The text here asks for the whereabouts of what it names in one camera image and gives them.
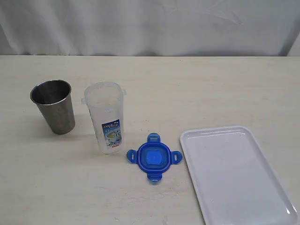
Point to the stainless steel cup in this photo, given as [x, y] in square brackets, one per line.
[53, 99]

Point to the blue snap-lock lid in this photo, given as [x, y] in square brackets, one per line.
[154, 158]

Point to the clear plastic tall container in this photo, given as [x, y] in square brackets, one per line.
[105, 101]

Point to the white rectangular tray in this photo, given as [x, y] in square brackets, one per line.
[233, 181]

